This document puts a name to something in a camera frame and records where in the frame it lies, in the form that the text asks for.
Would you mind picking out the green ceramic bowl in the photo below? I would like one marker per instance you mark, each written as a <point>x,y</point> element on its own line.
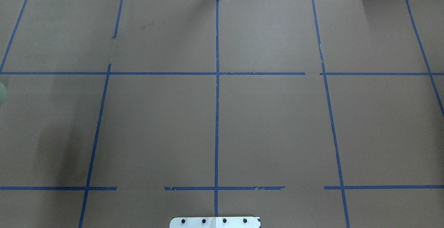
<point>3,93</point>

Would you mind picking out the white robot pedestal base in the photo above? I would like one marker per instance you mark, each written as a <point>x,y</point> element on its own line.
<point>215,222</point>

